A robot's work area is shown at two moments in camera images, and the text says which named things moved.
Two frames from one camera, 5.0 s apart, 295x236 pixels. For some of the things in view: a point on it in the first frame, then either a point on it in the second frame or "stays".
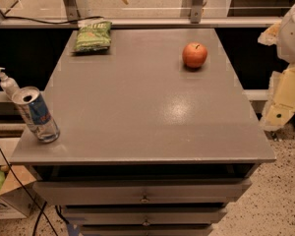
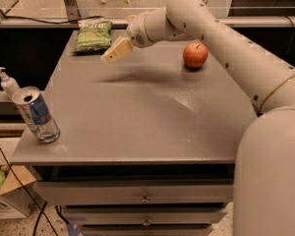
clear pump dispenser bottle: (7, 84) stays
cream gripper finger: (286, 95) -> (138, 36)
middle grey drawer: (146, 215) stays
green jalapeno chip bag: (93, 37) stays
